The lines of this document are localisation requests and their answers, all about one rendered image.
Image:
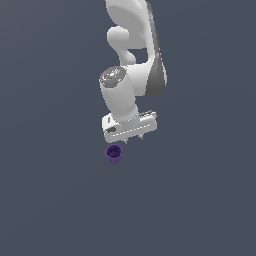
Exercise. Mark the small purple cup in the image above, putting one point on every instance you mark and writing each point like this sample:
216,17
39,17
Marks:
114,154

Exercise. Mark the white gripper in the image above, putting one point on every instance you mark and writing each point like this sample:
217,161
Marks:
130,128

